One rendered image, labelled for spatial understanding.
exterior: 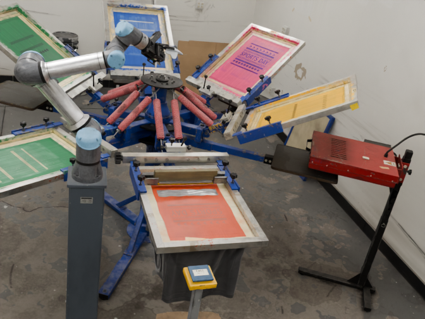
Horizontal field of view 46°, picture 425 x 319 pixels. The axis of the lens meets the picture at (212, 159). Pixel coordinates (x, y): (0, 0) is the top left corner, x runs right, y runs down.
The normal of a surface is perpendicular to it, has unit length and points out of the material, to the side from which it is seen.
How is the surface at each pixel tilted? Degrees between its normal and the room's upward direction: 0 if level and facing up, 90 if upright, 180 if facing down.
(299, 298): 0
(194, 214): 0
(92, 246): 90
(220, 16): 90
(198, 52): 77
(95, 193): 90
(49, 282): 0
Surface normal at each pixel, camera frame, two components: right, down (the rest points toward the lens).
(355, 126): -0.95, 0.00
